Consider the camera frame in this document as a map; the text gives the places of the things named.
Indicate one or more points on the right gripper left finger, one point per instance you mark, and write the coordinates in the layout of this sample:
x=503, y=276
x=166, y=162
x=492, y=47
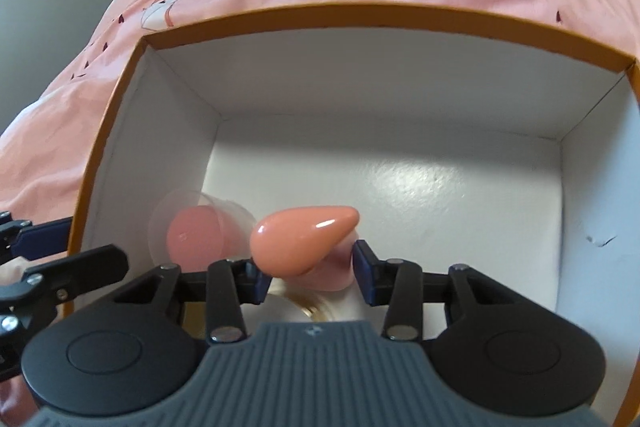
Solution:
x=229, y=286

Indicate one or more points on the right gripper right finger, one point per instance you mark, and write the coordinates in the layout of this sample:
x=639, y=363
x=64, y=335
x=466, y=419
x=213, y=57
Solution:
x=395, y=284

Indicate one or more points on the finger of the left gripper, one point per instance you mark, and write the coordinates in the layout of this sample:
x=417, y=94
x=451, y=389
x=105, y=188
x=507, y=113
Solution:
x=23, y=239
x=44, y=287

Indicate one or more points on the round white gold compact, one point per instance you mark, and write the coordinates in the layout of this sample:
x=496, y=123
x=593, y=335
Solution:
x=291, y=304

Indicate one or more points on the clear plastic pink cup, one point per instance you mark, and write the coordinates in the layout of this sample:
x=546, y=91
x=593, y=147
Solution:
x=193, y=229

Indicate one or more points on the pink pump bottle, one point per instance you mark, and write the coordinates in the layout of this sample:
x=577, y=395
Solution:
x=309, y=247

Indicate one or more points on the person left hand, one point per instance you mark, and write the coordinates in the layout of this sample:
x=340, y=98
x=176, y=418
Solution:
x=12, y=271

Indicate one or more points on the orange cardboard box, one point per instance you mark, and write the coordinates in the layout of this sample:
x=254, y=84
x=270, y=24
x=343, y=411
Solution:
x=460, y=136

